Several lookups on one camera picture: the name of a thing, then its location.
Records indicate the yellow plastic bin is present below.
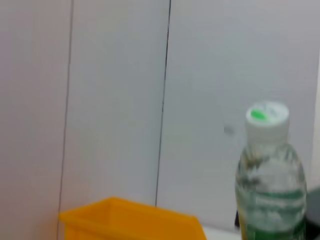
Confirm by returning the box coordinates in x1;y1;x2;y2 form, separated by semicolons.
58;196;208;240

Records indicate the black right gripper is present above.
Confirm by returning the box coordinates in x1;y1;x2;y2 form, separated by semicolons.
306;186;320;226

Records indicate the clear green-label water bottle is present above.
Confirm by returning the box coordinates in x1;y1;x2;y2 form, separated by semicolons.
234;99;308;240

